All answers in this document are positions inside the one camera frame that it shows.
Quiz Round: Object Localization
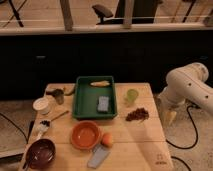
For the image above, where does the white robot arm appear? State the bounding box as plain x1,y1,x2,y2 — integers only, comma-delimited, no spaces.
158,62,213,126

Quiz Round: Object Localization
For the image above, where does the red-orange bowl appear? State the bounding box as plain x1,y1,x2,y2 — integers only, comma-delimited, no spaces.
70,120,102,150

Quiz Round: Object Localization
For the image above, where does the dark purple bowl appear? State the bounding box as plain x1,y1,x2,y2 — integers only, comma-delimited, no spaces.
25,139,56,170

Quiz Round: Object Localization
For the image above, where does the green plastic cup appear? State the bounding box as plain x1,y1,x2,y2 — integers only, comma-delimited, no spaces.
125,89,139,106

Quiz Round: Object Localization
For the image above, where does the orange fruit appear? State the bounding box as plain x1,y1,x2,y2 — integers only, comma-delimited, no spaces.
101,133,114,147

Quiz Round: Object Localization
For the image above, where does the blue-grey sponge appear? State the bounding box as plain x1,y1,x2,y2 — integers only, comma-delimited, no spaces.
97,96,109,112

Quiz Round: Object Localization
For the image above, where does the yellow corn cob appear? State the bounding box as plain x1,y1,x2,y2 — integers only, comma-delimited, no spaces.
90,81,110,87

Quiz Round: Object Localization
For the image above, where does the green plastic tray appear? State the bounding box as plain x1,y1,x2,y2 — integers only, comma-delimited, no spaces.
72,76,117,120

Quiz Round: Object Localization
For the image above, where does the wooden spoon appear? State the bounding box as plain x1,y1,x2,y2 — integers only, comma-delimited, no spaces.
51,111,69,122

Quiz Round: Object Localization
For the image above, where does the grey metal cup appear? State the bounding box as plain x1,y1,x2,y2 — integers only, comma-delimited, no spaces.
53,89,64,105

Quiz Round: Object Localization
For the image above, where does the black office chair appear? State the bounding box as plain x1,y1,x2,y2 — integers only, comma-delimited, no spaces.
92,0,159,25

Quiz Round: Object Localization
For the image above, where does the white spoon with dark food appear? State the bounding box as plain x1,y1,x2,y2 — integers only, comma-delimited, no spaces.
36,120,50,140

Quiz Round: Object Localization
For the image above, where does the white cup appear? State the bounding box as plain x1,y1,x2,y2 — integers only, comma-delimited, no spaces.
33,97,50,115

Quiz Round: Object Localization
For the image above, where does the black cable on floor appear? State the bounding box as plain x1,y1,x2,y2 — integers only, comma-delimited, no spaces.
165,105,200,150

